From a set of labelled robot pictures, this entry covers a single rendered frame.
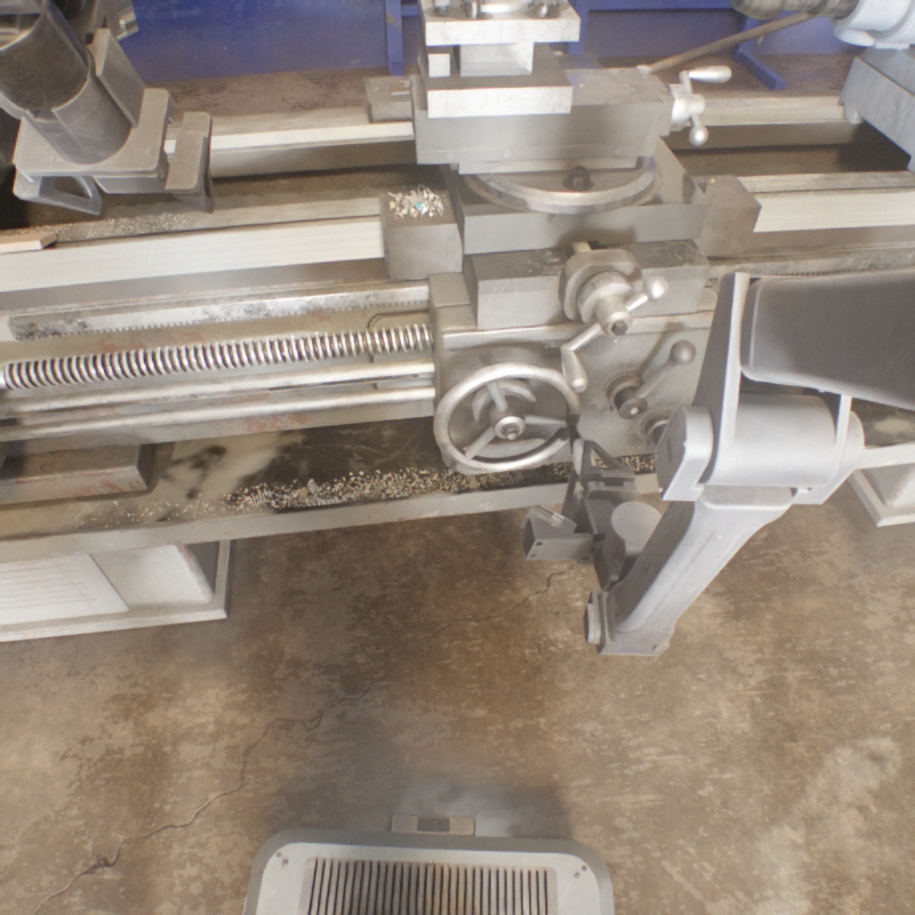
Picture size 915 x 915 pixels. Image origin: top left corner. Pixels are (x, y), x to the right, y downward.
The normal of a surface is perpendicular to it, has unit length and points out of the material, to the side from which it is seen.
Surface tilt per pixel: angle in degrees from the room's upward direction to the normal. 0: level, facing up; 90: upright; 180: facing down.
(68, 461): 0
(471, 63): 90
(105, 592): 90
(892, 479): 90
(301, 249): 36
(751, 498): 11
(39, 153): 30
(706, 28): 90
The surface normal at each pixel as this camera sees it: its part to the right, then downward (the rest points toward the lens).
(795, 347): -1.00, 0.04
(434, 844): 0.03, -1.00
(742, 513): -0.04, 0.85
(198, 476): 0.00, -0.65
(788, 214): 0.08, -0.10
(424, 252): 0.14, 0.75
